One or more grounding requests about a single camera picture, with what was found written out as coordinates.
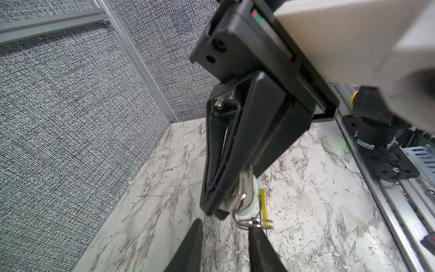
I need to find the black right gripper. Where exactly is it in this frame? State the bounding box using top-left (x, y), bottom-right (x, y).
top-left (189, 1), bottom-right (339, 216)

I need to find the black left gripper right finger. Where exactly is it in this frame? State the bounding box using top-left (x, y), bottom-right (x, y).
top-left (248, 227), bottom-right (287, 272)

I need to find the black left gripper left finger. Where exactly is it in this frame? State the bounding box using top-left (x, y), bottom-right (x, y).
top-left (164, 218), bottom-right (203, 272)

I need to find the yellow capped key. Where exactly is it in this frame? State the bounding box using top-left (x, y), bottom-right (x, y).
top-left (259, 189), bottom-right (268, 219)

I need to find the black remote control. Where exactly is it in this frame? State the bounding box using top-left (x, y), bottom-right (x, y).
top-left (420, 232), bottom-right (435, 256)

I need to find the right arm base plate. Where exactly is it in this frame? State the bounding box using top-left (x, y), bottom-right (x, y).
top-left (369, 146), bottom-right (420, 182)

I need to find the grey cable duct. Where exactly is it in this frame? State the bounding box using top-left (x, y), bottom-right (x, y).
top-left (403, 144), bottom-right (435, 187)

